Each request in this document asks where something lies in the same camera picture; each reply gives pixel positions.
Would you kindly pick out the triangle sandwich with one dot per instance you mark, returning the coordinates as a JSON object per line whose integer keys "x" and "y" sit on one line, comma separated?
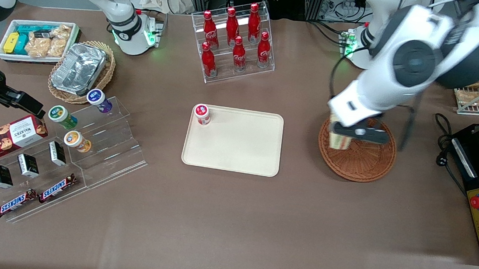
{"x": 339, "y": 142}

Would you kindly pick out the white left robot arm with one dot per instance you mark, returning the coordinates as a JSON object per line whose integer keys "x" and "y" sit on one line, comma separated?
{"x": 418, "y": 59}

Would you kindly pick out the round brown wicker basket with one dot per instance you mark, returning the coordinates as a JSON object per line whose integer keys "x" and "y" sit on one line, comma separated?
{"x": 368, "y": 164}

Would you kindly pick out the aluminium foil tray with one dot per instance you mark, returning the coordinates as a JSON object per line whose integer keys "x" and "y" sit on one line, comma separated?
{"x": 78, "y": 68}

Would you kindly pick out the light woven wicker basket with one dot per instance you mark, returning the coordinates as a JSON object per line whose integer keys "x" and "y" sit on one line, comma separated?
{"x": 107, "y": 73}

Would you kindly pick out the beige plastic tray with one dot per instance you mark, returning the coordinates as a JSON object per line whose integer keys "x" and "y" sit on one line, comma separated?
{"x": 238, "y": 147}

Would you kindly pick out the green lid cup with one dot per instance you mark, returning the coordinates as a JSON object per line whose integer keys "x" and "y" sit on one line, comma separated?
{"x": 60, "y": 114}

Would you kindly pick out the red Walkers cookie box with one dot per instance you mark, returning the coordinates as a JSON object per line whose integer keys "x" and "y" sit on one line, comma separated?
{"x": 2, "y": 138}

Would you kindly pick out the white plastic bin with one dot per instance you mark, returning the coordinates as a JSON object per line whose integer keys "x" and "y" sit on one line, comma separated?
{"x": 3, "y": 55}

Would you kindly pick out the clear bag of snacks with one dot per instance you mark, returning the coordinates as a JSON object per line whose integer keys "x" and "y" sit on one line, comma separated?
{"x": 57, "y": 46}
{"x": 38, "y": 47}
{"x": 63, "y": 32}

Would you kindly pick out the teal snack box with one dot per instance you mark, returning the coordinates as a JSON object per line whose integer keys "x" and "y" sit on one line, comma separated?
{"x": 34, "y": 28}
{"x": 21, "y": 44}

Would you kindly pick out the yellow snack box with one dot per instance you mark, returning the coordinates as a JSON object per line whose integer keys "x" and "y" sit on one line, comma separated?
{"x": 11, "y": 43}

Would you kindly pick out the small black white box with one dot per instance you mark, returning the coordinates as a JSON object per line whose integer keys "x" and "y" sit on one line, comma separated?
{"x": 57, "y": 153}
{"x": 28, "y": 165}
{"x": 1, "y": 176}

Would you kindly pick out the orange lid cup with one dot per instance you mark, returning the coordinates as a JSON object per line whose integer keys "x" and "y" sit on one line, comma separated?
{"x": 74, "y": 139}

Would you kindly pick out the purple lid cup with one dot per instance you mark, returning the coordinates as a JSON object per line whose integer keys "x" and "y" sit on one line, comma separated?
{"x": 98, "y": 98}

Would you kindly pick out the small box with green light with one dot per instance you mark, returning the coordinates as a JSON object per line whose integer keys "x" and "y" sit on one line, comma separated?
{"x": 153, "y": 31}
{"x": 347, "y": 44}

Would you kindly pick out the Snickers chocolate bar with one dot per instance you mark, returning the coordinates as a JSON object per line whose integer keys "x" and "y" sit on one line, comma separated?
{"x": 16, "y": 203}
{"x": 57, "y": 188}

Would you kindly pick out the clear acrylic bottle rack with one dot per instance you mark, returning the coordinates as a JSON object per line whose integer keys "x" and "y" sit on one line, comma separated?
{"x": 268, "y": 64}

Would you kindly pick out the clear acrylic stepped stand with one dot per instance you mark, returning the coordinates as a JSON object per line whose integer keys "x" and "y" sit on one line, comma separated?
{"x": 71, "y": 188}
{"x": 115, "y": 149}

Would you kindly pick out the red cola bottle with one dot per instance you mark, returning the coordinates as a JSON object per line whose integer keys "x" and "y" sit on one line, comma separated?
{"x": 208, "y": 61}
{"x": 263, "y": 51}
{"x": 210, "y": 30}
{"x": 239, "y": 55}
{"x": 254, "y": 21}
{"x": 232, "y": 27}

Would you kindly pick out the bagged bread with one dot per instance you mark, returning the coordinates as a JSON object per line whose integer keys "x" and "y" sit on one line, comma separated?
{"x": 470, "y": 97}

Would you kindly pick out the red lid yogurt cup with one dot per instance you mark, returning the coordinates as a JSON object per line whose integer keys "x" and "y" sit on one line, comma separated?
{"x": 202, "y": 114}

